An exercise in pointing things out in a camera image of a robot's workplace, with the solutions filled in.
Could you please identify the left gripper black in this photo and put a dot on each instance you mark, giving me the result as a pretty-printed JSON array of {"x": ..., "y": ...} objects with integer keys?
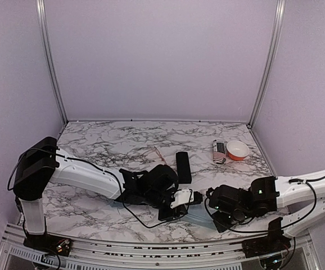
[{"x": 176, "y": 213}]

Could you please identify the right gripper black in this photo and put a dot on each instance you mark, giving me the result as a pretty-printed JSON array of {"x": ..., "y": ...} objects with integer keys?
[{"x": 222, "y": 226}]

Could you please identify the blue cleaning cloth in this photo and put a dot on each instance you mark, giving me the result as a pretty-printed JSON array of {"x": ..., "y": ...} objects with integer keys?
[
  {"x": 197, "y": 215},
  {"x": 116, "y": 205}
]

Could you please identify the black glasses case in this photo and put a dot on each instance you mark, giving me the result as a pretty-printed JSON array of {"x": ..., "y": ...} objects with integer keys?
[{"x": 183, "y": 168}]

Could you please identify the pink frame sunglasses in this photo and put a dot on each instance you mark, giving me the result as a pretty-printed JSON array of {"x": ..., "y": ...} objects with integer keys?
[{"x": 155, "y": 149}]

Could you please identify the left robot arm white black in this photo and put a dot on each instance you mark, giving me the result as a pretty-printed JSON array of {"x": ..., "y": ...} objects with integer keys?
[{"x": 46, "y": 163}]

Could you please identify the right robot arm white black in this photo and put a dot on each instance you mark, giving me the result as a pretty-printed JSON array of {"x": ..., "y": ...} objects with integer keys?
[{"x": 266, "y": 195}]

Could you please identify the orange white bowl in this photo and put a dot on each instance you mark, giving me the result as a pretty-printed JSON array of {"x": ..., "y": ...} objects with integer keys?
[{"x": 237, "y": 150}]

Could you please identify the striped flag glasses pouch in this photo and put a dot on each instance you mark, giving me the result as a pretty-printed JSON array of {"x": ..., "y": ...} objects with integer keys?
[{"x": 219, "y": 152}]

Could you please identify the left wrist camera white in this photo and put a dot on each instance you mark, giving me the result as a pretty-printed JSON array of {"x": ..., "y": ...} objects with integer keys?
[{"x": 186, "y": 197}]

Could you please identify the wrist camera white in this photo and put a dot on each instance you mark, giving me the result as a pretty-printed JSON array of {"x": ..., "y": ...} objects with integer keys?
[
  {"x": 213, "y": 196},
  {"x": 186, "y": 197}
]

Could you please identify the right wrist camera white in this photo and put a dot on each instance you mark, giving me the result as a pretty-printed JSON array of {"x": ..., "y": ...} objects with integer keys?
[{"x": 213, "y": 196}]

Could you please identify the front aluminium rail base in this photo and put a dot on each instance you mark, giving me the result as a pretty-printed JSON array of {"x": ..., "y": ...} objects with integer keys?
[{"x": 98, "y": 254}]

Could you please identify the right aluminium frame post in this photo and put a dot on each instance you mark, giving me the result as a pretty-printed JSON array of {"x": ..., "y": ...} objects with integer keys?
[{"x": 272, "y": 51}]

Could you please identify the aluminium frame post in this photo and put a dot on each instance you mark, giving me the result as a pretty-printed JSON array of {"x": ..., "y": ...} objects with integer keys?
[
  {"x": 40, "y": 4},
  {"x": 272, "y": 51}
]

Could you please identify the left aluminium frame post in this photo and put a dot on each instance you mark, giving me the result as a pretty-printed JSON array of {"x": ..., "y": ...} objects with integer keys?
[{"x": 40, "y": 4}]

